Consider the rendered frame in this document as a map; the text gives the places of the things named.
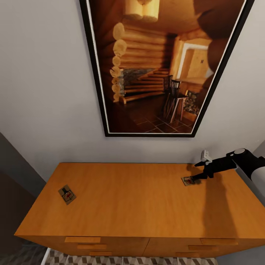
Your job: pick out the door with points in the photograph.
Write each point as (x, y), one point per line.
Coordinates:
(20, 186)

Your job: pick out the picture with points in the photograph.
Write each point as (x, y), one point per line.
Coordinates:
(157, 63)

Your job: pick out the mousetrap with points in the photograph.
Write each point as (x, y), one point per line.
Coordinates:
(67, 194)
(190, 181)

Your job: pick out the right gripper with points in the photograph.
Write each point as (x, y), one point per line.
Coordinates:
(209, 169)

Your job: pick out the cabinet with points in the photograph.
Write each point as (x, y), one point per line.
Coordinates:
(145, 210)

